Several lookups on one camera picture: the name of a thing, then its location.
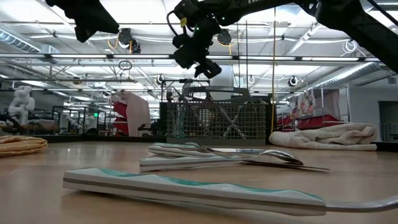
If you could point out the small black robot arm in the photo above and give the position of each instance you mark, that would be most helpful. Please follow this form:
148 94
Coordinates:
152 127

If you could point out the pale hanging cloth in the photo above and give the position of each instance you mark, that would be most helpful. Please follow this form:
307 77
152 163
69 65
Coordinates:
331 102

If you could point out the pink hanging cloth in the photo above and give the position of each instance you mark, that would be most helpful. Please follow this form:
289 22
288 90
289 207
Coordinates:
136 115

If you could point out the long ceiling light rail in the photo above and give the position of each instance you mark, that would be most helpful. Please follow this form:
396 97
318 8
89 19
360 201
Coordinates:
140 56

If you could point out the silver ventilation duct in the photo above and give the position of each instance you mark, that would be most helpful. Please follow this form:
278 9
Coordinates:
348 74

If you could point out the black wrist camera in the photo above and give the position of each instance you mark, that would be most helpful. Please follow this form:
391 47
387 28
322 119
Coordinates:
186 7

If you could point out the beige crumpled towel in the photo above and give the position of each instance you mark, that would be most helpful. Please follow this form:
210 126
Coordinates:
326 138

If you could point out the black partition panel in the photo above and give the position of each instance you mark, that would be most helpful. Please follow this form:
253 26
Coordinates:
270 124

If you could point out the beige cloth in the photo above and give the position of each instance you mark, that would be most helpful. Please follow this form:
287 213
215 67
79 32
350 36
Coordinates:
21 146

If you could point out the white round column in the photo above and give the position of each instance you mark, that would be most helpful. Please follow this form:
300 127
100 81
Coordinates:
222 84

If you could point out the grey ceiling vent duct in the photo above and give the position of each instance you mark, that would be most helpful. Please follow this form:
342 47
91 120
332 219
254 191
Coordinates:
18 42

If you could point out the colourful hanging cloth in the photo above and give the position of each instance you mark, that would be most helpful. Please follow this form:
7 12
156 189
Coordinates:
306 102

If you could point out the small white robot arm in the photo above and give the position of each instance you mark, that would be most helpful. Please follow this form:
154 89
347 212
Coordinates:
74 122

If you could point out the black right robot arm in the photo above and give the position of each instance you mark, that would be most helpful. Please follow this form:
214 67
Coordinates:
357 25

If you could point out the grey plastic cutlery basket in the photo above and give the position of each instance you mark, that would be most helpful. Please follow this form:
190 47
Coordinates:
217 141

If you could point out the black table edge rail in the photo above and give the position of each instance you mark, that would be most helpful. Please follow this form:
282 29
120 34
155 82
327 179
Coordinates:
93 139

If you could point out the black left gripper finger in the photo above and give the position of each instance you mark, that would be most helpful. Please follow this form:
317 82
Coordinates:
102 25
85 31

